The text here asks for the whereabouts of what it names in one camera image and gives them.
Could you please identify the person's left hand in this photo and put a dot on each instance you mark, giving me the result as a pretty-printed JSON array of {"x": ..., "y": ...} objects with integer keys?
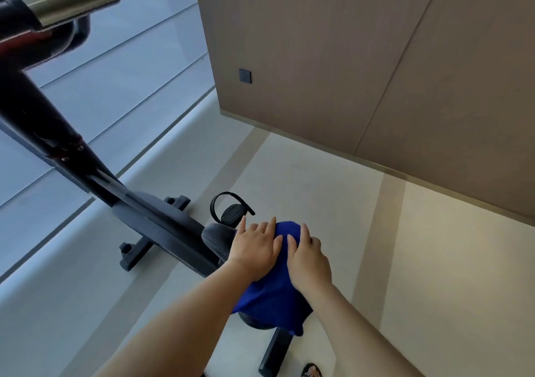
[{"x": 253, "y": 255}]

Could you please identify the person's right hand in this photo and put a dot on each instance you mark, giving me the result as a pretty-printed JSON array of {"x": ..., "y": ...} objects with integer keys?
[{"x": 309, "y": 268}]

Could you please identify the person's left middle finger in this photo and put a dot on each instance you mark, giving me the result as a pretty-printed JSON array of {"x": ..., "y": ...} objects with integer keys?
[{"x": 263, "y": 230}]

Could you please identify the person's left little finger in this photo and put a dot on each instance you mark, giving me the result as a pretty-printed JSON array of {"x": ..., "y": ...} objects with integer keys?
[{"x": 242, "y": 226}]

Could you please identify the person's left thumb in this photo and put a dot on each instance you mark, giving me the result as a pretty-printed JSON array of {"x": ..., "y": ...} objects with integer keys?
[{"x": 279, "y": 246}]

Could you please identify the person's right thumb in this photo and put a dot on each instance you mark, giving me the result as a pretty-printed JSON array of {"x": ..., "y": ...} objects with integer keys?
[{"x": 291, "y": 247}]

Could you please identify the blue cloth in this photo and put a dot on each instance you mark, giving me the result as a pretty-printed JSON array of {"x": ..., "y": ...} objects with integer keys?
[{"x": 271, "y": 301}]

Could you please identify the person's right forearm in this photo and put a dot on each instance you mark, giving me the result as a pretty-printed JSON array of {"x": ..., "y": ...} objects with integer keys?
[{"x": 355, "y": 335}]

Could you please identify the person's left forearm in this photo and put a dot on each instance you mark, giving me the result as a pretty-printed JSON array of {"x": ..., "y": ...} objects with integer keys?
[{"x": 179, "y": 322}]

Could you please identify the black exercise bike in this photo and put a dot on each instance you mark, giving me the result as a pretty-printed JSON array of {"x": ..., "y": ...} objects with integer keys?
[{"x": 146, "y": 222}]

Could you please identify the black patterned sandal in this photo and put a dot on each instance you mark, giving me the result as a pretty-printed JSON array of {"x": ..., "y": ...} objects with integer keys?
[{"x": 311, "y": 371}]

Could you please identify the large glass window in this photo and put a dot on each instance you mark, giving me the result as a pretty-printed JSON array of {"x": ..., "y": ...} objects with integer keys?
[{"x": 125, "y": 55}]

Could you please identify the dark square wall socket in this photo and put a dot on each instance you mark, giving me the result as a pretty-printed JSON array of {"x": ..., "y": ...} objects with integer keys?
[{"x": 245, "y": 75}]

